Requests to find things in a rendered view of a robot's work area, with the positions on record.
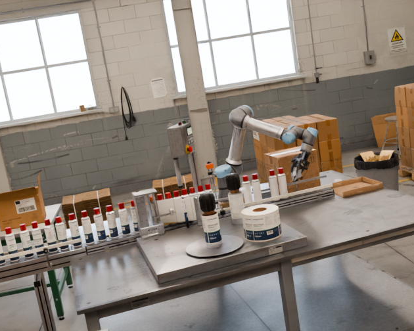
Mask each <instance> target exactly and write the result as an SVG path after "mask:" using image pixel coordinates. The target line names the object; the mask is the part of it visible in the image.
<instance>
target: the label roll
mask: <svg viewBox="0 0 414 331"><path fill-rule="evenodd" d="M241 214H242V222H243V227H244V235H245V239H246V240H248V241H251V242H264V241H268V240H273V239H276V238H278V237H280V236H281V235H282V231H281V222H280V217H279V208H278V206H276V205H273V204H260V205H255V206H250V207H248V208H245V209H243V210H242V211H241Z"/></svg>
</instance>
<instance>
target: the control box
mask: <svg viewBox="0 0 414 331"><path fill-rule="evenodd" d="M190 125H191V123H186V124H182V126H178V124H176V125H173V126H171V127H169V128H167V130H168V137H169V142H170V149H171V153H172V158H180V157H186V156H188V155H189V154H191V153H192V152H194V151H195V144H194V142H193V143H191V144H189V142H188V138H190V137H192V136H193V134H191V135H189V136H187V128H186V127H188V126H190ZM189 146H192V148H193V151H192V152H189V151H187V148H188V147H189Z"/></svg>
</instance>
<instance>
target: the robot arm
mask: <svg viewBox="0 0 414 331"><path fill-rule="evenodd" d="M253 115H254V113H253V110H252V109H251V107H249V106H247V105H242V106H239V107H238V108H236V109H234V110H232V111H231V113H230V115H229V120H230V122H231V123H232V124H233V125H234V130H233V136H232V141H231V148H230V151H229V157H228V158H227V159H226V161H225V165H221V166H218V167H217V168H216V169H215V173H216V174H217V175H216V176H217V177H216V178H217V182H218V189H219V192H218V199H221V198H226V197H228V193H229V190H228V189H227V184H226V179H225V178H226V176H227V175H228V174H230V173H237V174H238V175H240V174H241V173H242V161H241V154H242V148H243V144H244V138H245V133H246V129H249V130H252V131H255V132H258V133H261V134H264V135H267V136H270V137H273V138H276V139H279V140H282V141H283V142H284V143H285V144H291V143H293V142H294V141H295V140H296V139H300V140H303V141H302V144H301V147H300V148H301V149H300V152H302V153H301V154H298V155H297V156H295V157H293V158H292V160H291V162H292V165H291V177H292V180H293V181H295V180H297V178H300V177H301V176H302V174H301V173H302V172H303V171H304V170H308V168H307V166H309V164H310V162H308V161H307V160H308V156H309V155H310V154H311V153H310V152H311V150H312V149H313V145H314V142H315V140H316V138H317V134H318V130H316V129H314V128H311V127H308V128H307V129H303V128H301V127H297V126H295V125H289V127H288V129H283V128H280V127H277V126H274V125H271V124H268V123H265V122H262V121H259V120H255V119H253ZM297 167H299V169H297Z"/></svg>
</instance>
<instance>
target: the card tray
mask: <svg viewBox="0 0 414 331"><path fill-rule="evenodd" d="M330 188H333V189H334V194H335V195H337V196H340V197H343V198H345V197H348V196H353V195H356V194H361V193H364V192H369V191H372V190H378V189H381V188H383V183H382V182H380V181H376V180H373V179H369V178H366V177H362V176H361V177H356V178H353V179H347V180H344V181H339V182H335V183H333V186H332V187H330Z"/></svg>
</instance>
